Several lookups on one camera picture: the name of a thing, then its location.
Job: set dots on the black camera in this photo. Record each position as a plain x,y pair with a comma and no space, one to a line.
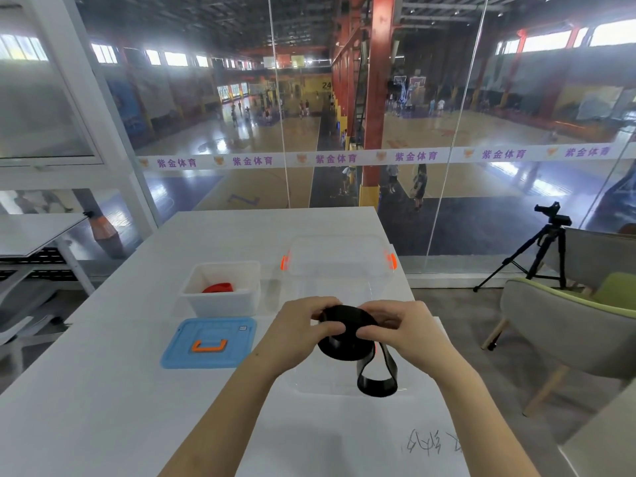
554,213

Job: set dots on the black tripod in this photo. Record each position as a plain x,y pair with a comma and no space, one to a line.
546,248

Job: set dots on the person's left hand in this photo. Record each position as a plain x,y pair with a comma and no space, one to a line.
293,337

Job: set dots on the person's left forearm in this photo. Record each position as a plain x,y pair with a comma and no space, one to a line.
218,427

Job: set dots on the person's right hand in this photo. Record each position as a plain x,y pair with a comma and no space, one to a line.
422,337

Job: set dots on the grey chair wooden legs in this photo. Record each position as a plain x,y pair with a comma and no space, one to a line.
561,322

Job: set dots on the green seat cushion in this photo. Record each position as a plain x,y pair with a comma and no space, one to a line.
618,290

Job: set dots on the person's right forearm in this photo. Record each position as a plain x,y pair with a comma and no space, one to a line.
482,422

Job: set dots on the white window frame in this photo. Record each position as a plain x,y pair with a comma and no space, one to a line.
109,144

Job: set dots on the red yellow pillar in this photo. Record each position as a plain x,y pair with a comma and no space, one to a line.
377,94

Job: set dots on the small clear plastic box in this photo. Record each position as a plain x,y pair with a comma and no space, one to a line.
218,305

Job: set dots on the white folding desk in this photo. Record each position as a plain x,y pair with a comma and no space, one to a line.
30,233

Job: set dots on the large clear plastic box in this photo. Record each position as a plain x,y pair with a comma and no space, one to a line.
338,258

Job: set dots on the beige table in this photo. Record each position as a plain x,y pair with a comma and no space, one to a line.
601,442

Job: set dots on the white banner purple print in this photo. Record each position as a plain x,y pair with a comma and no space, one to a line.
397,156

